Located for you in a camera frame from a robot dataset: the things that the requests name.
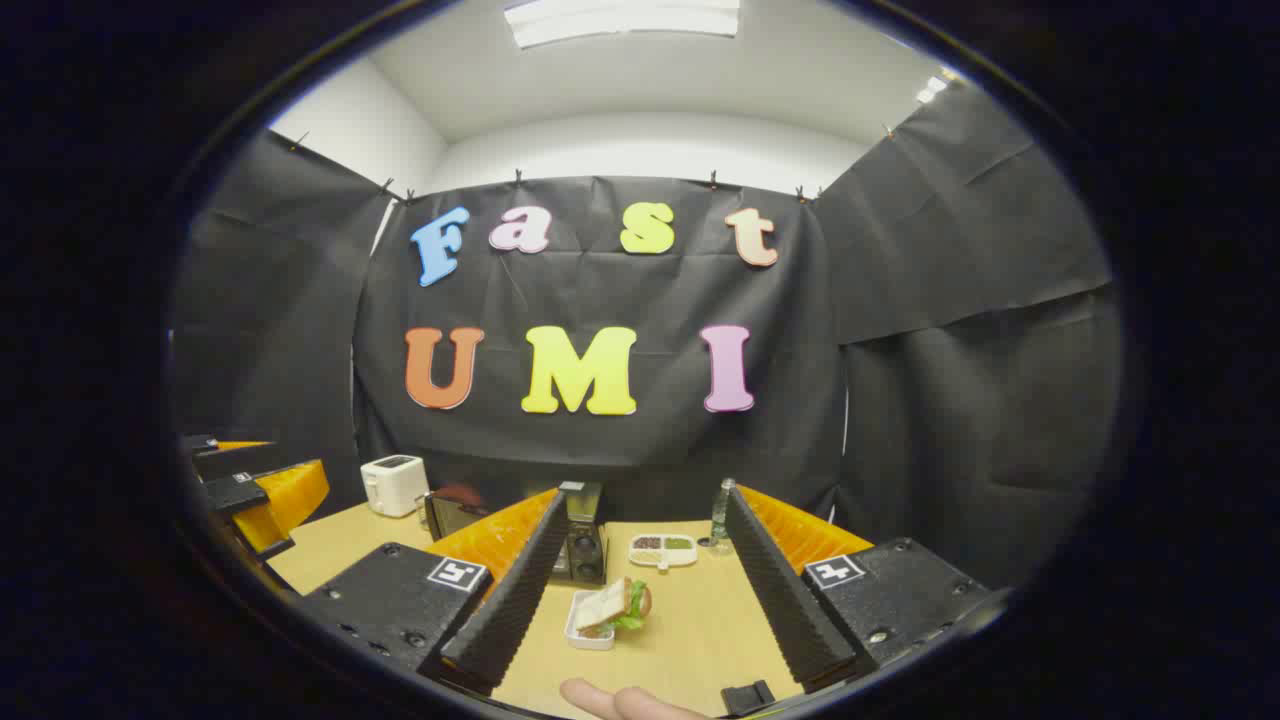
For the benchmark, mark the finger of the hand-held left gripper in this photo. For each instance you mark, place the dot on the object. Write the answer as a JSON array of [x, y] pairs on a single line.
[[235, 460], [290, 495]]

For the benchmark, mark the small ceiling light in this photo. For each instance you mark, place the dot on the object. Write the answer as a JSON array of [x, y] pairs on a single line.
[[930, 90]]

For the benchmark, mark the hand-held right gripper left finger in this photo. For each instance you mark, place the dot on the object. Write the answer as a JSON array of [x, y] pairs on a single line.
[[510, 600]]

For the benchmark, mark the clear plastic water bottle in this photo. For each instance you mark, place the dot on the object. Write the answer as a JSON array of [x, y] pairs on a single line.
[[720, 515]]

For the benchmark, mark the black electric oven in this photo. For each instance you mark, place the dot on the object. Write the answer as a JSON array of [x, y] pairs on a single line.
[[585, 550]]

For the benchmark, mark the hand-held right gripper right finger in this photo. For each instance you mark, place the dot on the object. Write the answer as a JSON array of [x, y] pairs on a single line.
[[780, 600]]

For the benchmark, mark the sandwich with lettuce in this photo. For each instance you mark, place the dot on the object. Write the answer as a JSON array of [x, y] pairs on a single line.
[[610, 605]]

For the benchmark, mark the white toaster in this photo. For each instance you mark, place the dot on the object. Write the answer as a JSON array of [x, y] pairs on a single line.
[[392, 485]]

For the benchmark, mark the black backdrop cloth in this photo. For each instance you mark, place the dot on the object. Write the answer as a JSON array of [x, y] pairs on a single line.
[[650, 450]]

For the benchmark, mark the white rectangular plastic tray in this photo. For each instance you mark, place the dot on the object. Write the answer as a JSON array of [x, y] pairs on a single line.
[[583, 638]]

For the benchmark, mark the white divided condiment dish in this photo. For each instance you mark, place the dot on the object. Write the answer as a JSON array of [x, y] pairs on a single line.
[[662, 550]]

